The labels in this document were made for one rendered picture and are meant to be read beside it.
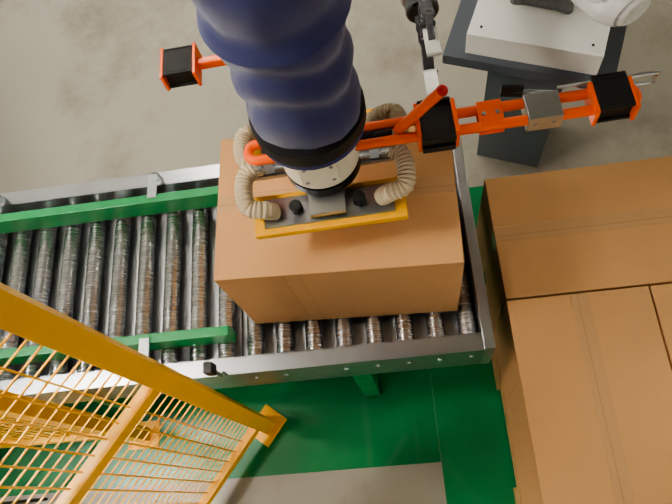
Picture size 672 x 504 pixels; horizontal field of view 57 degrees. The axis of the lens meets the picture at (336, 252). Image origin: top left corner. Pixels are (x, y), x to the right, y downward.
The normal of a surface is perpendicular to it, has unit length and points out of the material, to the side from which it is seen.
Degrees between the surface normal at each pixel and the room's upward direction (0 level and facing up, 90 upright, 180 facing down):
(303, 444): 0
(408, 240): 0
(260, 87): 70
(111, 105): 0
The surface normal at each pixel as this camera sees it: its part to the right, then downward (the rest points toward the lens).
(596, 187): -0.14, -0.36
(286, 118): -0.13, 0.79
